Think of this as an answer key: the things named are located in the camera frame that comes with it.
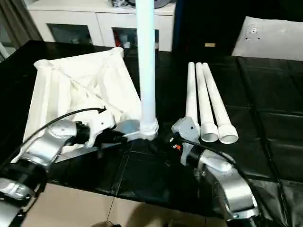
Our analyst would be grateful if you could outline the white plastic table top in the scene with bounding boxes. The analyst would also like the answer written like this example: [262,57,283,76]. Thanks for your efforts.
[10,46,159,164]

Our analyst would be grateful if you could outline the white plastic table leg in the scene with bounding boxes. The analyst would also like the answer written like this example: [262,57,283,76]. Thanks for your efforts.
[136,0,159,137]
[185,61,201,130]
[195,61,219,142]
[202,62,239,145]

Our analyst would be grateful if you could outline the white glass-door cabinet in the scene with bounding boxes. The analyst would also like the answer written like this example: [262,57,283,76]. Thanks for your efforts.
[27,0,176,52]

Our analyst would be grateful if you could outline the black box with gold label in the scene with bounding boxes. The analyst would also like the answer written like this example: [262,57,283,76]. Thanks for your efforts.
[172,0,247,57]

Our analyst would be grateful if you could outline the dark grey cap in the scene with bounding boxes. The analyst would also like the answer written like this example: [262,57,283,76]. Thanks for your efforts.
[127,0,178,9]

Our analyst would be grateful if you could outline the white panel with screw holes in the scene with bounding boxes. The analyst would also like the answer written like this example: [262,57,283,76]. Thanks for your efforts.
[231,16,303,61]

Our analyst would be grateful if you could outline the beige curtain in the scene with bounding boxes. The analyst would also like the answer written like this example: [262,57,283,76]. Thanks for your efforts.
[0,0,45,49]

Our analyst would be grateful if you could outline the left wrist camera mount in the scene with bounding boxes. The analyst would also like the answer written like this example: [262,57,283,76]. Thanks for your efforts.
[88,113,117,149]

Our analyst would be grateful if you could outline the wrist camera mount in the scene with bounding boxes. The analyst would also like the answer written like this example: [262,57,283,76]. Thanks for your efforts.
[88,113,117,149]
[171,117,200,166]

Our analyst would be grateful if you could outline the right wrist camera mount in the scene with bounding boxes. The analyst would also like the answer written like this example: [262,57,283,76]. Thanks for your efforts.
[171,117,200,166]

